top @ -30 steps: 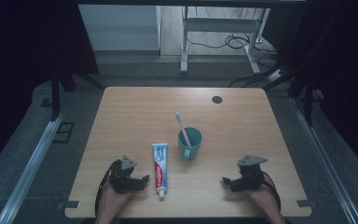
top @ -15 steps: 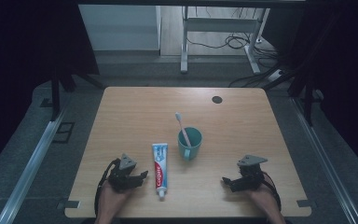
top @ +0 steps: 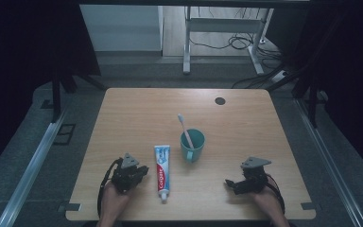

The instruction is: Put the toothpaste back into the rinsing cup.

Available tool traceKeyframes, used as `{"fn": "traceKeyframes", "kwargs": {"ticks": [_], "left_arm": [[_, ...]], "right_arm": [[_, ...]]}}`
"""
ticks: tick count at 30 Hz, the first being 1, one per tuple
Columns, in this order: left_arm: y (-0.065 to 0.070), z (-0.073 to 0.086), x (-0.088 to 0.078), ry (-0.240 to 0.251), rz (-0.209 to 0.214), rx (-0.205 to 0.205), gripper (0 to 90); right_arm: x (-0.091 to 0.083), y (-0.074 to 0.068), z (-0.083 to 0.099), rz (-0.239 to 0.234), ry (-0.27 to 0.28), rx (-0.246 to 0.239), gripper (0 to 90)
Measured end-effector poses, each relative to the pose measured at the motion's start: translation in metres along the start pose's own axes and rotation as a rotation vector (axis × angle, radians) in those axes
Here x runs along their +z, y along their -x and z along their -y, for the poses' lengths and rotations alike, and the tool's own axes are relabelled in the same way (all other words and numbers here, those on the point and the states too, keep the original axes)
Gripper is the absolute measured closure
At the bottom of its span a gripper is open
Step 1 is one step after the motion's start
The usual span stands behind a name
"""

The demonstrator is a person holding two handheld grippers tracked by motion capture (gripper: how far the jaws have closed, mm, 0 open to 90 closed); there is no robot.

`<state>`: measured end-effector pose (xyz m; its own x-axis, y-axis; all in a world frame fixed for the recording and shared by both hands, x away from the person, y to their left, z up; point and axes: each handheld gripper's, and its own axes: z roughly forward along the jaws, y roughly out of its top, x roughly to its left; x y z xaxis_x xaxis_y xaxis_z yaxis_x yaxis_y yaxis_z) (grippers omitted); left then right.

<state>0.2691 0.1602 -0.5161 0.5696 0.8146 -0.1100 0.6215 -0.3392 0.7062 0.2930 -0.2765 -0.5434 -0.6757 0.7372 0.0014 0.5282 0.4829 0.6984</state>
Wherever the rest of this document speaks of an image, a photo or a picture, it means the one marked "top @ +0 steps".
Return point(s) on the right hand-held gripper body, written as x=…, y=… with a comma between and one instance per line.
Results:
x=255, y=178

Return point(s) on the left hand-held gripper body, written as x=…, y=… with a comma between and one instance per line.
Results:
x=126, y=176

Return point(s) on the teal cup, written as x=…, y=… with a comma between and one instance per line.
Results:
x=191, y=148

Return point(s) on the pink toothbrush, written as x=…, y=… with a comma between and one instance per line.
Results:
x=186, y=132

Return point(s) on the white toothpaste tube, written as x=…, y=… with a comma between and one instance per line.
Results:
x=162, y=170

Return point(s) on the black table grommet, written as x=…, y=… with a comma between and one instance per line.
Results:
x=220, y=101

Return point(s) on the black stand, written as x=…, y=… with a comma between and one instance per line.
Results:
x=56, y=97
x=312, y=101

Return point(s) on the white power strip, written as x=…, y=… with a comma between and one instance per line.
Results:
x=279, y=76

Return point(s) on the dark curtain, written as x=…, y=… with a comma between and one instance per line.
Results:
x=353, y=78
x=22, y=63

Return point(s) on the metal floor rail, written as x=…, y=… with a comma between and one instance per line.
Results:
x=327, y=164
x=28, y=176

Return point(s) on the black floor socket frame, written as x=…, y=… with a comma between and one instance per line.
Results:
x=65, y=134

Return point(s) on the white desk frame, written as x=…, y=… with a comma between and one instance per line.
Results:
x=187, y=41

